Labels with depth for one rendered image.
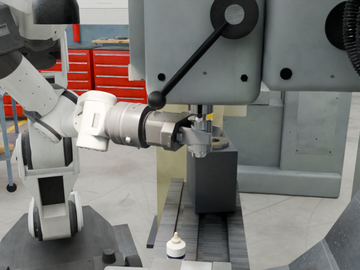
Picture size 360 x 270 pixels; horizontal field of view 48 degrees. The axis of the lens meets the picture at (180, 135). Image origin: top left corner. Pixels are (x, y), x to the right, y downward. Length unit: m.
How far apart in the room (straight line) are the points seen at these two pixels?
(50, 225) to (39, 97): 0.68
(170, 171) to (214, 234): 1.60
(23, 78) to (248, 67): 0.57
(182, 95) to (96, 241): 1.17
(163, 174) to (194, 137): 1.94
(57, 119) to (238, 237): 0.55
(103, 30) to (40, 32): 9.00
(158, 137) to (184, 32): 0.22
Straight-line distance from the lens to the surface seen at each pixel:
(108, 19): 10.05
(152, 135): 0.77
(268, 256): 2.72
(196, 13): 0.64
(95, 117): 0.84
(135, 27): 0.74
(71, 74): 5.71
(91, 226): 1.86
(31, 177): 1.47
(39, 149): 1.41
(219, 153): 1.13
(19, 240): 1.84
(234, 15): 0.61
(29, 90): 1.05
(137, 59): 0.74
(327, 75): 0.65
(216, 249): 1.04
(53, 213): 1.59
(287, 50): 0.63
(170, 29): 0.65
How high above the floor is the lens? 1.46
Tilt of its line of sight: 17 degrees down
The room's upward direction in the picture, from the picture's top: straight up
